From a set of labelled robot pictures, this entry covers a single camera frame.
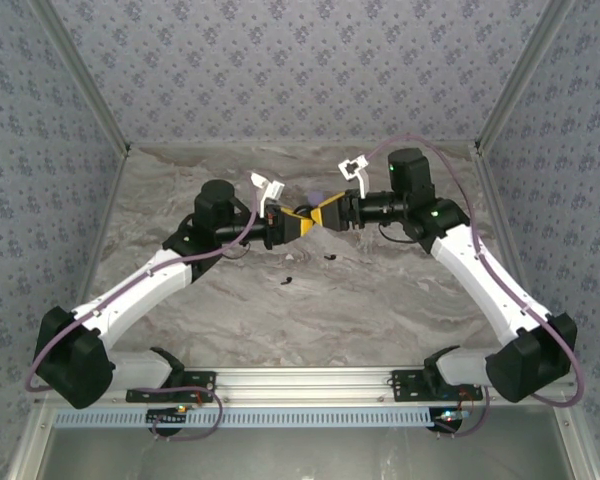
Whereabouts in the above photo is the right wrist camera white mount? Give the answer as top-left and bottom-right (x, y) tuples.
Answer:
(337, 154), (372, 200)

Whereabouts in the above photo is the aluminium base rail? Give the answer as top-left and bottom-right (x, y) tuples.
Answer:
(33, 366), (580, 407)

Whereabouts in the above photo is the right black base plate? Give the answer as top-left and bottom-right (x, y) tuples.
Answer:
(390, 369), (484, 404)

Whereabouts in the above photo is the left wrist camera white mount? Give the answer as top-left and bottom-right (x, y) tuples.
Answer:
(249, 170), (286, 217)

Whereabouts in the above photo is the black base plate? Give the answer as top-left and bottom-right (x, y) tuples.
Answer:
(125, 370), (218, 404)
(390, 369), (484, 404)

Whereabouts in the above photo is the black electronics module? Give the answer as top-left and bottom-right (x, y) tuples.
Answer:
(431, 408), (470, 435)
(146, 407), (189, 427)

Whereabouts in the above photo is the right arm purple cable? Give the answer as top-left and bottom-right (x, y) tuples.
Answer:
(364, 132), (581, 439)

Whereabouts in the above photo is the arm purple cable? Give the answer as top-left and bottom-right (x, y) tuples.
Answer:
(364, 132), (581, 439)
(24, 197), (225, 442)

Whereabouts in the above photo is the aluminium table back rail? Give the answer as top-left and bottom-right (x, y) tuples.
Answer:
(128, 141), (479, 149)

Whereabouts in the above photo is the perforated grey cable duct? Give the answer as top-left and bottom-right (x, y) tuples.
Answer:
(53, 406), (434, 429)

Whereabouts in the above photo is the right black electronics module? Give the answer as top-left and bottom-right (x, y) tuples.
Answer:
(431, 408), (470, 435)

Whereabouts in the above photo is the left black electronics module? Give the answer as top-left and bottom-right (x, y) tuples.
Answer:
(146, 407), (189, 427)

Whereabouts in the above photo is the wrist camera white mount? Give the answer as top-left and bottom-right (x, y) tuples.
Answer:
(337, 154), (372, 200)
(249, 170), (286, 217)

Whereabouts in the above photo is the aluminium lower frame post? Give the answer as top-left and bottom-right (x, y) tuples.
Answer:
(552, 404), (600, 480)
(7, 404), (56, 480)

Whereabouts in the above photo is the aluminium table side rail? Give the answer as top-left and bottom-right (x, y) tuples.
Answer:
(74, 147), (134, 311)
(472, 144), (541, 321)

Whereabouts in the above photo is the aluminium frame post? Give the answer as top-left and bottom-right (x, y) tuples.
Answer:
(7, 404), (56, 480)
(28, 0), (132, 154)
(552, 404), (600, 480)
(474, 0), (580, 151)

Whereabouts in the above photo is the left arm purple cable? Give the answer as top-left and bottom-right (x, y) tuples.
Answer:
(24, 197), (225, 442)

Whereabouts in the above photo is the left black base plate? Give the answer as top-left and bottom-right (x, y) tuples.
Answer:
(125, 370), (218, 404)

